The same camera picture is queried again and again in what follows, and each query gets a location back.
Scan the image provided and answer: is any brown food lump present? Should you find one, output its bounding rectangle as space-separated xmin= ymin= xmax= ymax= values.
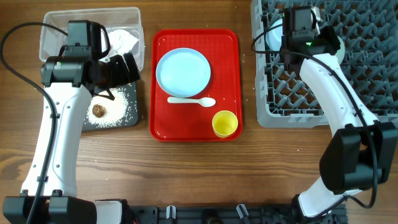
xmin=91 ymin=104 xmax=106 ymax=118

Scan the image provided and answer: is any white rice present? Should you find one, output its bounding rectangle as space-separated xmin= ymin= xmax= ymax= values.
xmin=84 ymin=87 xmax=129 ymax=128

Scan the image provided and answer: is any light blue bowl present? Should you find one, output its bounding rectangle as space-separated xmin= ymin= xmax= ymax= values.
xmin=266 ymin=19 xmax=282 ymax=51

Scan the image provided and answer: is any green bowl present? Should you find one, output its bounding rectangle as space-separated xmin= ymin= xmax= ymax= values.
xmin=335 ymin=36 xmax=346 ymax=65

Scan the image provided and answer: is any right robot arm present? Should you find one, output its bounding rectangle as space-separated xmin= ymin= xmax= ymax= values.
xmin=251 ymin=1 xmax=397 ymax=222

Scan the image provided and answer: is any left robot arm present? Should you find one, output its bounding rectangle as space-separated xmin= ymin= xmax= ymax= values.
xmin=2 ymin=20 xmax=141 ymax=223

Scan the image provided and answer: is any black waste tray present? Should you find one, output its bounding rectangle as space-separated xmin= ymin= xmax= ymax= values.
xmin=82 ymin=83 xmax=139 ymax=131

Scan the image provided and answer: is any grey dishwasher rack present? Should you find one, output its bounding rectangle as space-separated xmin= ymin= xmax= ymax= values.
xmin=251 ymin=0 xmax=397 ymax=128

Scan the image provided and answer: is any clear plastic bin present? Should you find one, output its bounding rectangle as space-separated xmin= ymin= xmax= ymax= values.
xmin=39 ymin=7 xmax=145 ymax=71

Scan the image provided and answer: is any light blue plate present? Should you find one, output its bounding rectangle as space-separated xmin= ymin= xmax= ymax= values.
xmin=155 ymin=47 xmax=211 ymax=98

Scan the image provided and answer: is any red plastic tray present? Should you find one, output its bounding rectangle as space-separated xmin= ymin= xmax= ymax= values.
xmin=149 ymin=29 xmax=243 ymax=142

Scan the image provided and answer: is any white plastic spoon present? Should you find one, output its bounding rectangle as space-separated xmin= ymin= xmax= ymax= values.
xmin=167 ymin=96 xmax=216 ymax=108

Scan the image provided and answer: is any yellow plastic cup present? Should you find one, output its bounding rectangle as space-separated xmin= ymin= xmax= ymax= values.
xmin=211 ymin=110 xmax=239 ymax=138

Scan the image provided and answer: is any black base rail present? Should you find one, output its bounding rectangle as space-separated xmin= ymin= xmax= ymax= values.
xmin=130 ymin=204 xmax=348 ymax=224

